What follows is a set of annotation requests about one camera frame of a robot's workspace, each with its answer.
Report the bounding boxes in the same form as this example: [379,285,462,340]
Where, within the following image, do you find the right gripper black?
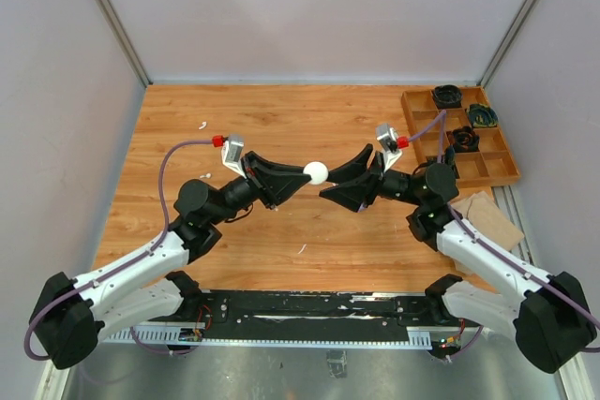
[320,143,427,212]

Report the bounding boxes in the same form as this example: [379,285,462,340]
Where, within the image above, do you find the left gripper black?
[208,151,311,226]

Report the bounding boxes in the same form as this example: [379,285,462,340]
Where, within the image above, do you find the white earbud charging case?
[303,161,329,185]

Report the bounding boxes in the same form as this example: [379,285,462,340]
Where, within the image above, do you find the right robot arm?
[320,145,599,374]

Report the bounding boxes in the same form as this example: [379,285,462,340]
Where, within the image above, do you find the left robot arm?
[23,153,328,369]

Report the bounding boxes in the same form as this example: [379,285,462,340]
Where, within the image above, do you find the dark blue rolled sock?
[443,145,456,168]

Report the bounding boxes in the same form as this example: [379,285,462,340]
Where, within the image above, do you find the black orange rolled sock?
[449,126,480,153]

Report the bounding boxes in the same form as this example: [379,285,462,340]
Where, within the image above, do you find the wooden compartment tray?
[401,85,520,188]

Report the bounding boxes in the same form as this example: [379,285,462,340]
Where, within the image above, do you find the beige cloth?
[451,191,524,252]

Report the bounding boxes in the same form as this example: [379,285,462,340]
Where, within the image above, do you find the dark green rolled sock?
[466,103,499,128]

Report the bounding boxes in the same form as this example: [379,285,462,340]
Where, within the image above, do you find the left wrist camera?
[212,134,245,176]

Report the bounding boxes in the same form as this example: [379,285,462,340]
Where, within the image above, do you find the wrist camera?
[376,123,403,171]
[212,134,245,176]

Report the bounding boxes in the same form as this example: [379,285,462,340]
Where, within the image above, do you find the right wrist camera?
[376,123,403,171]

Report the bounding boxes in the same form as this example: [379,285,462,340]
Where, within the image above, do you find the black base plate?
[150,289,461,346]

